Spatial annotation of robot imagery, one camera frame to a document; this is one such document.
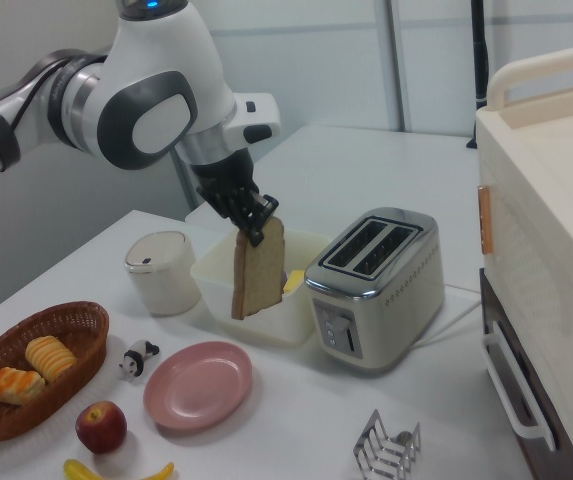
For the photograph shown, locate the small panda figurine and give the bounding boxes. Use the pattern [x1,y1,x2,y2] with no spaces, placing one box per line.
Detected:
[118,339,161,379]

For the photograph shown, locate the yellow striped bread roll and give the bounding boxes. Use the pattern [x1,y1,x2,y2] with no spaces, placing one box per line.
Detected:
[24,335,78,384]

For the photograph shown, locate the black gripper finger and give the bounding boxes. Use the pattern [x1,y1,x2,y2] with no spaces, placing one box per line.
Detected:
[253,193,281,220]
[235,212,268,247]

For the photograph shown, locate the metal toast rack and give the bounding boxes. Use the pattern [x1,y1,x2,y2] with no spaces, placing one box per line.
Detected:
[352,408,422,476]

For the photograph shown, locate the red apple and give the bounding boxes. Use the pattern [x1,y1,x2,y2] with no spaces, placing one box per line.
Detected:
[75,400,129,455]

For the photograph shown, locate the yellow item in bin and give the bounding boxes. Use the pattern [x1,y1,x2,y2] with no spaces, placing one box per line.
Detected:
[282,269,308,294]

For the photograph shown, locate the black pole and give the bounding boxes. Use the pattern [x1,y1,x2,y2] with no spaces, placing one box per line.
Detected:
[466,0,490,149]

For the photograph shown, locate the white toaster power cable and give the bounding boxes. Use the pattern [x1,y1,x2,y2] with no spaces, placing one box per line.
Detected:
[409,297,482,352]

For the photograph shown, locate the yellow banana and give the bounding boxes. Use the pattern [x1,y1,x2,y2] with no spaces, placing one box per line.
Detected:
[62,458,176,480]

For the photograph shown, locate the white plastic rectangular bin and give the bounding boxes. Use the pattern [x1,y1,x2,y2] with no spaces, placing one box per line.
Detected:
[189,227,332,349]

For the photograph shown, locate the pink round plate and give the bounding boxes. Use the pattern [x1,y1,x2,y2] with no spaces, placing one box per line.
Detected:
[143,341,254,431]

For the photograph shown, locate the small white lidded canister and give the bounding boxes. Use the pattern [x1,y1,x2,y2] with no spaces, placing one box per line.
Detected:
[124,230,202,317]

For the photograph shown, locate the wooden tab on cabinet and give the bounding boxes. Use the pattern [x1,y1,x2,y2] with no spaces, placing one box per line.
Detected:
[477,184,495,256]

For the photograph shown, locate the white oven door handle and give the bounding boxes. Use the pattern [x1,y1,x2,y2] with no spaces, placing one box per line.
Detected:
[482,319,558,452]

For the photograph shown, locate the cream and chrome toaster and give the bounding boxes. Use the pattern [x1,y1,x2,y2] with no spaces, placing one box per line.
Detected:
[304,207,446,374]

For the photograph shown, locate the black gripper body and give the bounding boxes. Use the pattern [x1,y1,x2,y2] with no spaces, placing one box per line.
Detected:
[192,149,263,226]

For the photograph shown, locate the orange glazed pastry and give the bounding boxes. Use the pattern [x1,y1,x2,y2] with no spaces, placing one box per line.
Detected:
[0,367,47,407]

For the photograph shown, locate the cream cabinet with carry handle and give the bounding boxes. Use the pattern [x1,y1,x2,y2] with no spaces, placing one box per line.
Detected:
[474,43,573,471]

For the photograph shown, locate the brown wicker basket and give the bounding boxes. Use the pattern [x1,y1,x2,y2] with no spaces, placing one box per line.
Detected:
[0,300,111,443]

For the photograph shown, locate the brown toast bread slice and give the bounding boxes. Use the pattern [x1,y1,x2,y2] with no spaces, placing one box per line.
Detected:
[230,215,286,322]

